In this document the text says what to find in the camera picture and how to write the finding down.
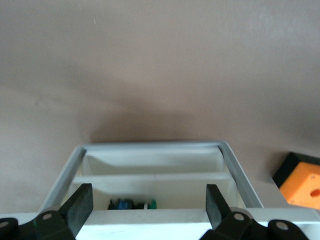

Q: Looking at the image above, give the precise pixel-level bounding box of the green push button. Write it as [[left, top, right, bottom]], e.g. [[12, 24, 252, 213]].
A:
[[107, 197, 158, 211]]

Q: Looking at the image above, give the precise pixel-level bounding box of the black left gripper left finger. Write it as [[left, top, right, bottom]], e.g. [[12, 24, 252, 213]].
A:
[[34, 183, 94, 240]]

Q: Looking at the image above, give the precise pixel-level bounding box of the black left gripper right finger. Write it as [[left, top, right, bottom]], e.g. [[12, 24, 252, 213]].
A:
[[205, 183, 254, 240]]

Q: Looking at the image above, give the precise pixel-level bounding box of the orange box with black base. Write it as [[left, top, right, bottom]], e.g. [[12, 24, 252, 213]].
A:
[[271, 151, 320, 209]]

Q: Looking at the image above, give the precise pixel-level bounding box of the white drawer cabinet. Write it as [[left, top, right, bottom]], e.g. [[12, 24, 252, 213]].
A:
[[38, 139, 265, 213]]

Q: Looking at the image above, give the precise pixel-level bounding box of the white plastic drawer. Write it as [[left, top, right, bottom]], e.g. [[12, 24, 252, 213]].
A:
[[71, 172, 245, 211], [81, 147, 226, 176], [0, 207, 320, 240]]

